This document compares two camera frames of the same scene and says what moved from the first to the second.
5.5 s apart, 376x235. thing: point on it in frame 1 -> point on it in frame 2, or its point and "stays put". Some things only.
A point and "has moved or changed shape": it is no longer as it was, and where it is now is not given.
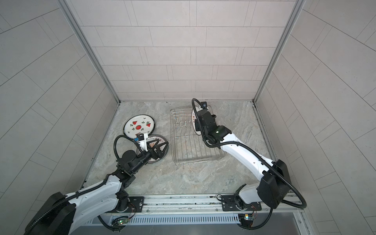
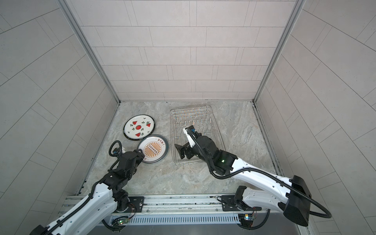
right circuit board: [246, 220] stays put
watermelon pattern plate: [138, 124] stays put
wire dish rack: [189, 147] stays put
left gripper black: [152, 152] stays put
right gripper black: [204, 116] -> [189, 150]
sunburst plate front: [193, 118] has moved or changed shape
